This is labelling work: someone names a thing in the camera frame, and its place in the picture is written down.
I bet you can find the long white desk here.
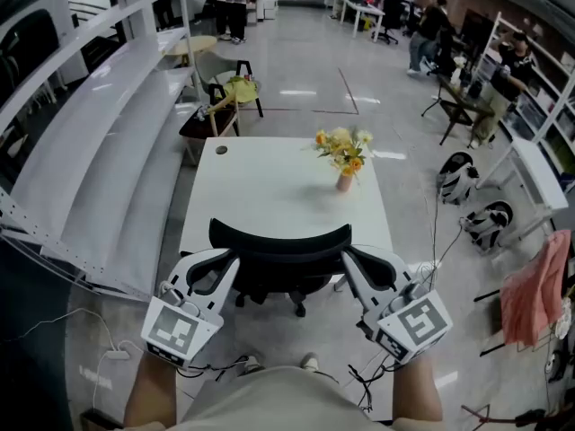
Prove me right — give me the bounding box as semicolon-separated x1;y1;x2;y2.
327;0;387;40

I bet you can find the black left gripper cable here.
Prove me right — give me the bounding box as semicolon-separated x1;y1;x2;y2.
176;354;252;382

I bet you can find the person's right forearm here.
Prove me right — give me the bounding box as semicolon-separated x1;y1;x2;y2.
392;354;444;424

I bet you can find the long white metal shelving rack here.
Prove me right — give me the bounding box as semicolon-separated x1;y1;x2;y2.
0;0;204;303

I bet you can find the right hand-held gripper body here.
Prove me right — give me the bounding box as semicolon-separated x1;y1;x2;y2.
356;279;455;365

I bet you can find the pink cloth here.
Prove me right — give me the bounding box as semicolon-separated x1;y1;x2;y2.
499;229;573;347

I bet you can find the white square table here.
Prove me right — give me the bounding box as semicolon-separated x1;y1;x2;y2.
178;136;395;293

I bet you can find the black frame chair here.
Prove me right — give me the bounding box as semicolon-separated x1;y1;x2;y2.
207;59;265;139

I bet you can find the white black backpack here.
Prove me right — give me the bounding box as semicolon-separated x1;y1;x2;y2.
459;199;515;256
436;150;480;207

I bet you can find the yellow cloth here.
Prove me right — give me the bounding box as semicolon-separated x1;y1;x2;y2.
221;77;262;105

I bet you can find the person's left forearm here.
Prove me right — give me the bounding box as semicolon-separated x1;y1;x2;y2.
122;351;179;428

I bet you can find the white cubby cabinet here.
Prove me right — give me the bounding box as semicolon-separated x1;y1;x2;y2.
245;0;280;27

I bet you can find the black desk chair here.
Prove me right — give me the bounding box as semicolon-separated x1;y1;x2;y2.
373;0;406;46

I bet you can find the person's beige shirt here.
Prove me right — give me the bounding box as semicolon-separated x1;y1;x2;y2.
114;365;397;431

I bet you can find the grey shell chair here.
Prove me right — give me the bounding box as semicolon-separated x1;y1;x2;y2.
193;51;244;103

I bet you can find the thin black backpack cable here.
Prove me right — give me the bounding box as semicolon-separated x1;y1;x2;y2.
416;172;464;287

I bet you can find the white storage shelf unit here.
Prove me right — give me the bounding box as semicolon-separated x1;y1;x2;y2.
474;11;575;180

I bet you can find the black folding table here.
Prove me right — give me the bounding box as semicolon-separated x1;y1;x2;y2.
420;74;496;148

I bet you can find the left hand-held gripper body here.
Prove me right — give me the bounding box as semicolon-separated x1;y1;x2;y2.
140;279;226;368

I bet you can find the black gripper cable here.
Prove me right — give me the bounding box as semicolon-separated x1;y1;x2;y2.
176;354;252;382
347;358;399;416

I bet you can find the yellow flower bouquet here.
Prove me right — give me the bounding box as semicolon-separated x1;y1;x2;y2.
309;127;376;180

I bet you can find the white power strip cable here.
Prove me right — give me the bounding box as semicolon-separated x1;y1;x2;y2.
0;306;117;355

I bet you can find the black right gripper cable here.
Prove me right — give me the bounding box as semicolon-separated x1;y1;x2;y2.
347;358;399;416

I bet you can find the white narrow bench table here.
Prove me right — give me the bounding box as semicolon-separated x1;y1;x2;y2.
475;136;570;242

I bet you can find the round wooden table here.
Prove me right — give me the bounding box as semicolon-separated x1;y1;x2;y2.
167;34;219;67

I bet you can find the black clothes rack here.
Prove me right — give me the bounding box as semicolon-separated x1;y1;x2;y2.
473;240;575;358

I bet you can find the black office chair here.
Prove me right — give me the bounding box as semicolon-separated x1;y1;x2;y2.
208;216;354;319

